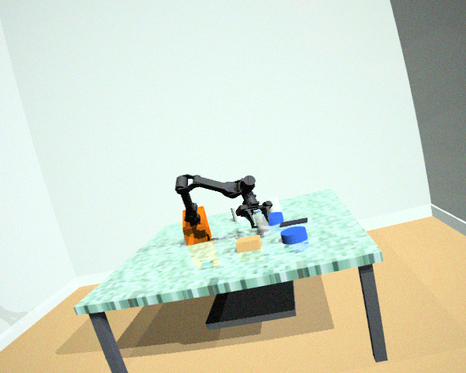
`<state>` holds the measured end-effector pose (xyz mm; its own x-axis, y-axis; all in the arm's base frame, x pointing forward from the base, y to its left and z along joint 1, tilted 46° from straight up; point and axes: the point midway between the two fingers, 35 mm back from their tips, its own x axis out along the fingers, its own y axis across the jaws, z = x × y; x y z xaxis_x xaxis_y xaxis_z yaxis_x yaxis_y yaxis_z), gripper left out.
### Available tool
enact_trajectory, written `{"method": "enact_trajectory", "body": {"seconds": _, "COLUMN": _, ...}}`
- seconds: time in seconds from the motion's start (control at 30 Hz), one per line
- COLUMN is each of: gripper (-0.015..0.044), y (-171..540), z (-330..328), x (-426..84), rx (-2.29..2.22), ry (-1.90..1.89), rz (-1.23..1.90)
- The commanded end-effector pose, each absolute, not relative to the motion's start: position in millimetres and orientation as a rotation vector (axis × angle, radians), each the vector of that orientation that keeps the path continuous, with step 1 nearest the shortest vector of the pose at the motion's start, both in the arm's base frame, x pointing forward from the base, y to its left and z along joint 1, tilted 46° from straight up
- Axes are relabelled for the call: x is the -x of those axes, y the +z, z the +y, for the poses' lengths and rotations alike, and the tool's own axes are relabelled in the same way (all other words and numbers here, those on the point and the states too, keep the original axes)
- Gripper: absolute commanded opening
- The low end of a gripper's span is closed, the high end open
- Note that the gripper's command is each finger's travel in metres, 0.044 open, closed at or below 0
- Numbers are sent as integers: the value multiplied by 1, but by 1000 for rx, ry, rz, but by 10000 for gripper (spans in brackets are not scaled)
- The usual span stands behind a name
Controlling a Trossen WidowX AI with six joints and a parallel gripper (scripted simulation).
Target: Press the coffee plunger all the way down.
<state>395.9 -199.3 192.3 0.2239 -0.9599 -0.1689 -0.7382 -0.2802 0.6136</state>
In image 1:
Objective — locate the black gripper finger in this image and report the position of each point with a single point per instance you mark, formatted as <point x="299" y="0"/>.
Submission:
<point x="247" y="214"/>
<point x="266" y="213"/>

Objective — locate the glass french press coffee maker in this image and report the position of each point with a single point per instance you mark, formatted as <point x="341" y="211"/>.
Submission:
<point x="262" y="225"/>

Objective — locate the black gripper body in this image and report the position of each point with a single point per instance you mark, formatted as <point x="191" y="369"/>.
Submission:
<point x="250" y="202"/>

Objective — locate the blue cylinder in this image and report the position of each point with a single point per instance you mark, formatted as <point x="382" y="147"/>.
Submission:
<point x="294" y="235"/>
<point x="276" y="218"/>

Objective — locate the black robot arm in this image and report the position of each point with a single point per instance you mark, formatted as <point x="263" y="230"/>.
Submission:
<point x="228" y="189"/>

